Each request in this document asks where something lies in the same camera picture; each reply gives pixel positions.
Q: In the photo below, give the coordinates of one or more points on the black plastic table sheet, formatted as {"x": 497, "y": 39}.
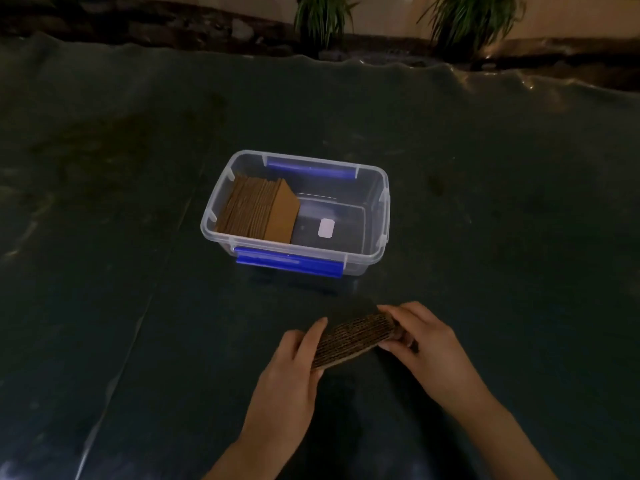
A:
{"x": 500, "y": 219}

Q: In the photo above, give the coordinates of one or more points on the green grass plant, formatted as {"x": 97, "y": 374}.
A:
{"x": 322, "y": 17}
{"x": 470, "y": 22}

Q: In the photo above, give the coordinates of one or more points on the dark stone garden border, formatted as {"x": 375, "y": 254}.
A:
{"x": 175, "y": 32}

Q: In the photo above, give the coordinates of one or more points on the person's left hand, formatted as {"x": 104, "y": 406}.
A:
{"x": 280, "y": 394}

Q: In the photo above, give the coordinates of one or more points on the person's right thumb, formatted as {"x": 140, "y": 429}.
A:
{"x": 392, "y": 346}

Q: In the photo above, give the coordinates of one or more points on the bundle of cardboard sheets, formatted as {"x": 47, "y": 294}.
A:
{"x": 352, "y": 337}

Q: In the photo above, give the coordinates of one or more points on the clear plastic storage box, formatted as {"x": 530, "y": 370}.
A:
{"x": 345, "y": 194}

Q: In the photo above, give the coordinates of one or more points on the person's left forearm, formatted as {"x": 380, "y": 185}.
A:
{"x": 250, "y": 457}

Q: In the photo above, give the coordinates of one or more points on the blue box latch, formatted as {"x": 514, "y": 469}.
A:
{"x": 310, "y": 168}
{"x": 290, "y": 261}

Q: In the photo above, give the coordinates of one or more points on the person's right hand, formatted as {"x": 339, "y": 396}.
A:
{"x": 440, "y": 359}

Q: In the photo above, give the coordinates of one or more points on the white sticker label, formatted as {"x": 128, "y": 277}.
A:
{"x": 326, "y": 228}

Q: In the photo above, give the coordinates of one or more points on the person's right forearm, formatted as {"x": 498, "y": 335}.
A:
{"x": 500, "y": 434}

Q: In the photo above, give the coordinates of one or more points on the person's left thumb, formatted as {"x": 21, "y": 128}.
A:
{"x": 315, "y": 342}

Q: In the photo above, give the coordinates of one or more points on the person's right middle finger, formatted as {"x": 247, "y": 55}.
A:
{"x": 420, "y": 309}

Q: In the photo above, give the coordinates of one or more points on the row of brown cardboard squares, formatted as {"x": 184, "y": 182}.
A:
{"x": 257, "y": 209}

